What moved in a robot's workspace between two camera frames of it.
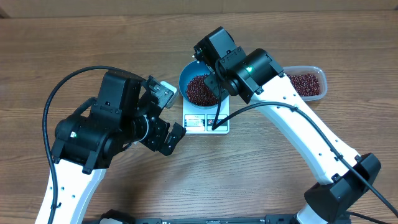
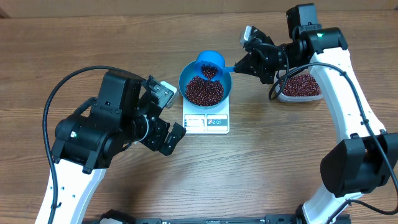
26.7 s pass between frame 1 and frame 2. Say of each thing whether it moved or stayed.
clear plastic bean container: stayed
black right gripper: moved
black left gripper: stayed
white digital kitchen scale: stayed
